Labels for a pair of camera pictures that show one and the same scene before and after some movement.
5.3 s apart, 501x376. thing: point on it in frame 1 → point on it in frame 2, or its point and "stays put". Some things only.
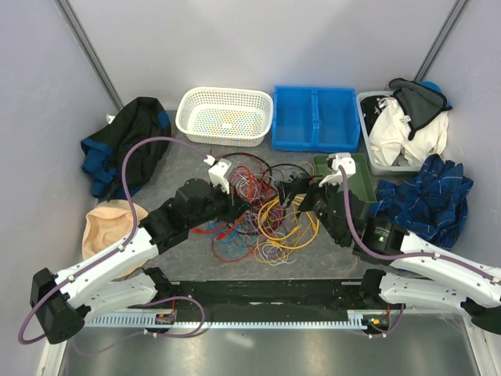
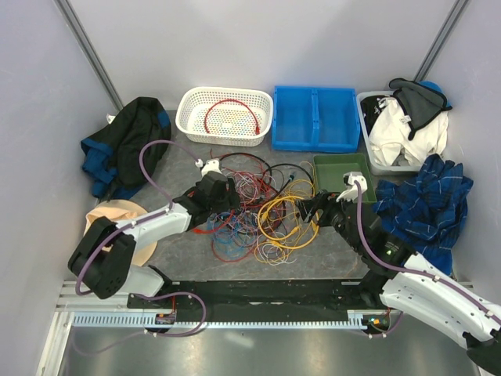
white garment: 390,139 stays put
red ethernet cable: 216,229 → 257,128
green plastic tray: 360,182 stays put
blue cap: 437,88 stays put
